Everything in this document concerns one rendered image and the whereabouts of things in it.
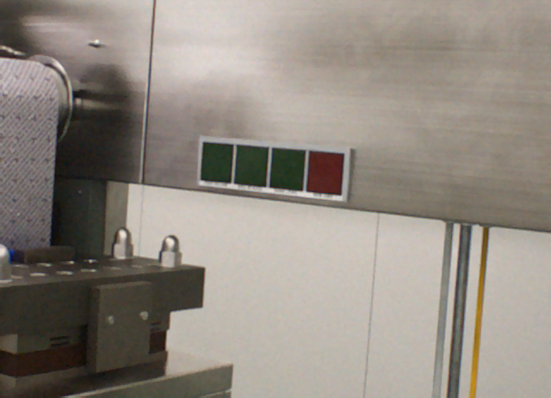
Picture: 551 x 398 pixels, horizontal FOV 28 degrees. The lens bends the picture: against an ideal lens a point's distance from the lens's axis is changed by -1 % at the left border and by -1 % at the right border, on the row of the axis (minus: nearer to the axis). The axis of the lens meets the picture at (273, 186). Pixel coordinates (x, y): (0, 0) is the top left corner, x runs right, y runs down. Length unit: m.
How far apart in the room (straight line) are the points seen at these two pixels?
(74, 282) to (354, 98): 0.43
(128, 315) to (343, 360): 2.80
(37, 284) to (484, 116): 0.58
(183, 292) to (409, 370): 2.57
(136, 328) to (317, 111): 0.37
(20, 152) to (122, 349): 0.33
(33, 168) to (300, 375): 2.85
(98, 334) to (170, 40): 0.45
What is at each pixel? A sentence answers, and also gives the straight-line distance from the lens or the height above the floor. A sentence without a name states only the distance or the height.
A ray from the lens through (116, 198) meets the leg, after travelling 1.92.
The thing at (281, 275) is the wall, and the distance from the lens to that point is 4.34.
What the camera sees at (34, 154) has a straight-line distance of 1.60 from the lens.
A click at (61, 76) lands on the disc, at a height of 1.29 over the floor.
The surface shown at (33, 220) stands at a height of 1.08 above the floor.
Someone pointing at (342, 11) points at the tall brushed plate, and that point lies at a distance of 1.44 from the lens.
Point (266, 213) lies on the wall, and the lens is 4.37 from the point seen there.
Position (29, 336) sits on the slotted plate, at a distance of 1.38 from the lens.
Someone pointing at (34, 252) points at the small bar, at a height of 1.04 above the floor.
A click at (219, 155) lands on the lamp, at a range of 1.53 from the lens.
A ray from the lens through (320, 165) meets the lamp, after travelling 1.43.
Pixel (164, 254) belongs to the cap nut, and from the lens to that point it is 1.58.
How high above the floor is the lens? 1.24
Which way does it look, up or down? 3 degrees down
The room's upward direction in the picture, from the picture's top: 4 degrees clockwise
